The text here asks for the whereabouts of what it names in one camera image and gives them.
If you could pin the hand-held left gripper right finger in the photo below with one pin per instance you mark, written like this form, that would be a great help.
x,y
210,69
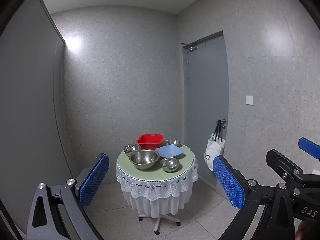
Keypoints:
x,y
227,180

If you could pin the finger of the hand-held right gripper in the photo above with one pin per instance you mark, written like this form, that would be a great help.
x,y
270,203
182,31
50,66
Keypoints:
x,y
308,148
281,161

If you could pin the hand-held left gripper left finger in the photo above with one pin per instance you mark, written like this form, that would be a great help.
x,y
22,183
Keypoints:
x,y
93,177

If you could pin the small steel bowl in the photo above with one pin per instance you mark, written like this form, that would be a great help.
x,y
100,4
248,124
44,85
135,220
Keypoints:
x,y
174,143
131,149
170,164

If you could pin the large steel bowl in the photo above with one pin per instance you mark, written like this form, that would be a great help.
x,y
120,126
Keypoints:
x,y
144,158

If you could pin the blue square plate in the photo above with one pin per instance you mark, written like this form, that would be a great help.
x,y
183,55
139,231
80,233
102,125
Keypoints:
x,y
170,151

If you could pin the red plastic basin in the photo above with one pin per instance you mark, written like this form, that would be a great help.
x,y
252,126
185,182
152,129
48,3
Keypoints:
x,y
149,141

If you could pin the white desk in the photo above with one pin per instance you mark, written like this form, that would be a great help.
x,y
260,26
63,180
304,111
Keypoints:
x,y
316,171

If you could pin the white tote bag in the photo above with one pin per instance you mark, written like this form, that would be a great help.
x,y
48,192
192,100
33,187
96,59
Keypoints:
x,y
213,151

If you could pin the round table, white skirt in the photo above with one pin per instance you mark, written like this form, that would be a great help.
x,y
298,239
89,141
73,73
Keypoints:
x,y
155,180

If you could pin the white wheeled table base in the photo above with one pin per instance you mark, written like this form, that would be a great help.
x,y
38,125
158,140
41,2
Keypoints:
x,y
160,221

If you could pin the grey door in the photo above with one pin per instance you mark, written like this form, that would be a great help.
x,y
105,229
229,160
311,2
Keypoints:
x,y
206,92

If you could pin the metal door closer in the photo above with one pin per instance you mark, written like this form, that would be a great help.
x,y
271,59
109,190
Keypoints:
x,y
190,47

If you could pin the white wall switch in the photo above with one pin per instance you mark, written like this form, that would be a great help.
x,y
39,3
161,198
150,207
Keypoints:
x,y
249,99

